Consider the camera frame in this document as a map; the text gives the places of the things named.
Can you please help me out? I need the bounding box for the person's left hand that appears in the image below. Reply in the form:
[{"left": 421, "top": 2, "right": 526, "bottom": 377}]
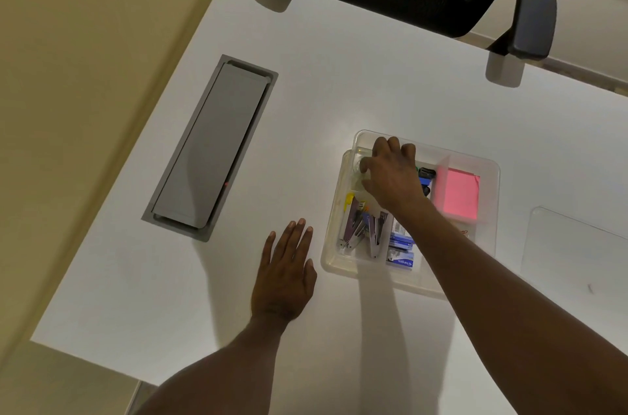
[{"left": 250, "top": 218, "right": 318, "bottom": 323}]

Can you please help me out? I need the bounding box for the person's right hand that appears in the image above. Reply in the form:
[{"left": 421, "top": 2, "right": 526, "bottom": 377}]
[{"left": 359, "top": 136, "right": 433, "bottom": 221}]

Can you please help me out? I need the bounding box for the person's left forearm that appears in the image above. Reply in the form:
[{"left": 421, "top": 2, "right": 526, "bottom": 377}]
[{"left": 133, "top": 314, "right": 290, "bottom": 415}]

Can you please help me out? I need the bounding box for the person's right forearm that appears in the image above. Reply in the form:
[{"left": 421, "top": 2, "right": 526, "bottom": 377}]
[{"left": 392, "top": 204, "right": 628, "bottom": 415}]

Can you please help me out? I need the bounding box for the purple silver stapler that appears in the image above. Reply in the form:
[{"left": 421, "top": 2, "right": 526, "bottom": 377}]
[
  {"left": 368, "top": 211, "right": 392, "bottom": 261},
  {"left": 338, "top": 196, "right": 370, "bottom": 254}
]

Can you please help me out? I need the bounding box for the pink sticky note pad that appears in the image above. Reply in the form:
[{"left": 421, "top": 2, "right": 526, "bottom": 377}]
[{"left": 432, "top": 168, "right": 481, "bottom": 224}]

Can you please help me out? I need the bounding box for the blue staple box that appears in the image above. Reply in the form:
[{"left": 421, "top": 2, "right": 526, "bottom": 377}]
[
  {"left": 385, "top": 250, "right": 416, "bottom": 269},
  {"left": 388, "top": 219, "right": 416, "bottom": 251}
]

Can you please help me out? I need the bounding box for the clear plastic organiser tray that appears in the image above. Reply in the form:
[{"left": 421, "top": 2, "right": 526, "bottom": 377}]
[{"left": 320, "top": 130, "right": 501, "bottom": 300}]

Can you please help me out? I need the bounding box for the clear plastic lid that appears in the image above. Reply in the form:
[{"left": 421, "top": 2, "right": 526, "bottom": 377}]
[{"left": 519, "top": 206, "right": 628, "bottom": 305}]

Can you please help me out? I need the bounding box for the grey desk cable hatch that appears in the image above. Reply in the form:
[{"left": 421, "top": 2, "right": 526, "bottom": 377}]
[{"left": 141, "top": 54, "right": 279, "bottom": 243}]

